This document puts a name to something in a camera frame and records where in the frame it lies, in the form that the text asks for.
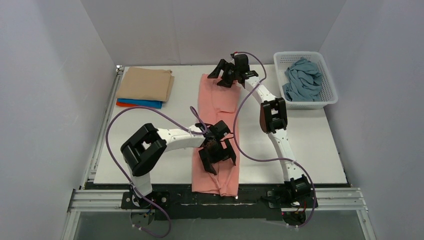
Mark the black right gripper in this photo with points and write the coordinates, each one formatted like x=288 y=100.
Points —
x=227 y=72

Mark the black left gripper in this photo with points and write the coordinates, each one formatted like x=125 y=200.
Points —
x=216 y=154

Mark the pink t-shirt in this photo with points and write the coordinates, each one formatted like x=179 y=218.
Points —
x=216 y=163

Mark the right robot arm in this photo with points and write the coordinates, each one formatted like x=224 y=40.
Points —
x=273 y=121

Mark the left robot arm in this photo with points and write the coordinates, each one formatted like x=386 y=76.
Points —
x=144 y=148

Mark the white plastic basket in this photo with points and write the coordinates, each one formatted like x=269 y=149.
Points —
x=284 y=60

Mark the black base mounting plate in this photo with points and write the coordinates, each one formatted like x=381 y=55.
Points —
x=253 y=201

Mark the teal crumpled t-shirt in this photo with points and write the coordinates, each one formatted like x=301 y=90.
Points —
x=304 y=82

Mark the blue folded t-shirt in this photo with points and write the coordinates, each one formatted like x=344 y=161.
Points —
x=153 y=103

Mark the tan folded t-shirt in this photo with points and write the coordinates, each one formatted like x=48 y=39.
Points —
x=146 y=84

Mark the orange folded t-shirt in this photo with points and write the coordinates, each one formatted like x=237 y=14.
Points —
x=127 y=105

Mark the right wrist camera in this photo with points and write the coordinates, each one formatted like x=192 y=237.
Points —
x=241 y=69

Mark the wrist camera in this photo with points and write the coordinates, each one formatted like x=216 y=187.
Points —
x=241 y=69
x=218 y=131

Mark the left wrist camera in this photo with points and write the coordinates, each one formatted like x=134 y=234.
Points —
x=218 y=131

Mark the aluminium frame rail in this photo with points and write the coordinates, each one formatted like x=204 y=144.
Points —
x=328 y=199

